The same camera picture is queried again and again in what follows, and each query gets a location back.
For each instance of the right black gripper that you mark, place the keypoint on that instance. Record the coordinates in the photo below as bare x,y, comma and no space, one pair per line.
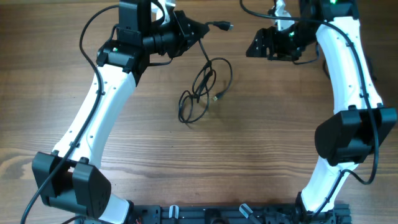
269,43

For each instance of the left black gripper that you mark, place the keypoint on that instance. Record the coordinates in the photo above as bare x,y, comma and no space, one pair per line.
182,28

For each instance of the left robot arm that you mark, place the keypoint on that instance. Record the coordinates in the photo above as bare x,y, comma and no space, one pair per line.
69,178

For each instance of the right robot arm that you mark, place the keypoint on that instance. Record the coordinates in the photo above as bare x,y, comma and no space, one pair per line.
360,121

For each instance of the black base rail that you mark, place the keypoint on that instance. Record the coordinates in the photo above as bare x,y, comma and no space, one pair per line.
154,214

